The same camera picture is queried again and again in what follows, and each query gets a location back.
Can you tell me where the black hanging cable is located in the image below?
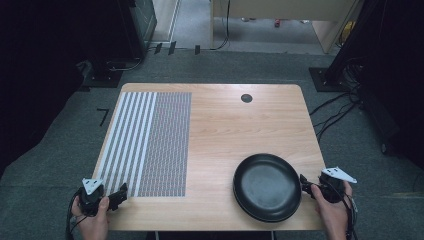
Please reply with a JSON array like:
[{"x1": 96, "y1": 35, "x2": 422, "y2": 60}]
[{"x1": 210, "y1": 0, "x2": 232, "y2": 52}]

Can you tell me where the grey striped placemat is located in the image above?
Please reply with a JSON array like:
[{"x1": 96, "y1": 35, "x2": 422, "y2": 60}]
[{"x1": 94, "y1": 91, "x2": 193, "y2": 198}]

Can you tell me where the bundle of black floor cables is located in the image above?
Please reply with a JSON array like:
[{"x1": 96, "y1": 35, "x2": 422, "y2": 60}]
[{"x1": 309, "y1": 54, "x2": 366, "y2": 143}]

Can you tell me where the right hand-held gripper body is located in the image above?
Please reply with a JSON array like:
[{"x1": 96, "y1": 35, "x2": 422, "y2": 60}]
[{"x1": 316, "y1": 166, "x2": 358, "y2": 204}]

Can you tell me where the black frying pan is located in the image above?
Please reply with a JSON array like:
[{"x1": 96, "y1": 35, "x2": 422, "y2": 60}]
[{"x1": 232, "y1": 152, "x2": 303, "y2": 224}]

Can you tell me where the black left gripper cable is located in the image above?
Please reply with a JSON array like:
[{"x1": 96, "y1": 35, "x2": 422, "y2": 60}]
[{"x1": 65, "y1": 188, "x2": 88, "y2": 240}]

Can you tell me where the black stand base plate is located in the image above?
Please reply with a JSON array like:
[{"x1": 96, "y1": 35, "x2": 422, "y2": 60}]
[
  {"x1": 81, "y1": 59, "x2": 125, "y2": 89},
  {"x1": 308, "y1": 66, "x2": 351, "y2": 93}
]

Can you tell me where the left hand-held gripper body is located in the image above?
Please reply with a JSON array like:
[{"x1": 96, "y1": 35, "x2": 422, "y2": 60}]
[{"x1": 77, "y1": 178, "x2": 112, "y2": 217}]

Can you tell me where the light wooden cabinet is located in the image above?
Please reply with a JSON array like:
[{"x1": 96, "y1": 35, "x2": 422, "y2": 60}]
[{"x1": 209, "y1": 0, "x2": 365, "y2": 55}]

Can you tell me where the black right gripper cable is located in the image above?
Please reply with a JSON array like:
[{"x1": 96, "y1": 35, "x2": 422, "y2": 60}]
[{"x1": 343, "y1": 193, "x2": 360, "y2": 240}]

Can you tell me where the person's right hand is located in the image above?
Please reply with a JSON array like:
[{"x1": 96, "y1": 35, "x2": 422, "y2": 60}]
[{"x1": 309, "y1": 181, "x2": 354, "y2": 228}]

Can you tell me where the yellow object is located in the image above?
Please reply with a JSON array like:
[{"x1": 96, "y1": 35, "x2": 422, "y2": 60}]
[{"x1": 338, "y1": 20, "x2": 357, "y2": 46}]

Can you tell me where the person's left hand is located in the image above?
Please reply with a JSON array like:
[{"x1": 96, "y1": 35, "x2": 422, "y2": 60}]
[{"x1": 71, "y1": 195, "x2": 111, "y2": 234}]

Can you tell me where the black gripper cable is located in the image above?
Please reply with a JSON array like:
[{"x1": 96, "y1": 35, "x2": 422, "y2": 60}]
[
  {"x1": 343, "y1": 193, "x2": 360, "y2": 240},
  {"x1": 65, "y1": 188, "x2": 88, "y2": 240}
]

